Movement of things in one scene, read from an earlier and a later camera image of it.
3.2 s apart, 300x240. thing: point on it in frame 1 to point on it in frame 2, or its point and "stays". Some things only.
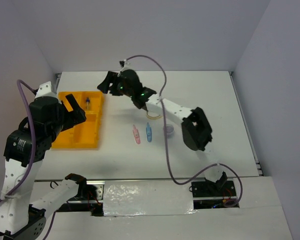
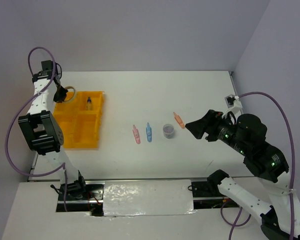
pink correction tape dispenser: x=136 y=134 stays
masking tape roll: x=153 y=116 to x=73 y=94
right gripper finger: x=104 y=85 to x=197 y=128
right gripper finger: x=109 y=78 to x=202 y=124
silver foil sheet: x=130 y=198 stays
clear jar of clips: x=169 y=130 stays
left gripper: x=77 y=116 to x=61 y=97
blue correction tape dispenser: x=149 y=132 stays
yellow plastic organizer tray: x=85 y=135 stays
